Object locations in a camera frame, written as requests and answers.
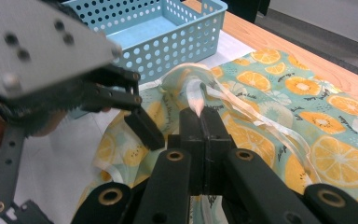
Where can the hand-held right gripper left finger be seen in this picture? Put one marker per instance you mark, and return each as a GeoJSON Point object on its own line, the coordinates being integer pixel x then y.
{"type": "Point", "coordinates": [189, 140]}

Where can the blue perforated plastic basket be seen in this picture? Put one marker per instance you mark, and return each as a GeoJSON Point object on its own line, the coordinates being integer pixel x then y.
{"type": "Point", "coordinates": [155, 34]}

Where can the orange slice print fabric bag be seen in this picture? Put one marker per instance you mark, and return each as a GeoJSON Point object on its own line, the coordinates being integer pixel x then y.
{"type": "Point", "coordinates": [307, 109]}

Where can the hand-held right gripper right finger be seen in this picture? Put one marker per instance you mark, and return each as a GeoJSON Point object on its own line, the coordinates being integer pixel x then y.
{"type": "Point", "coordinates": [217, 140]}

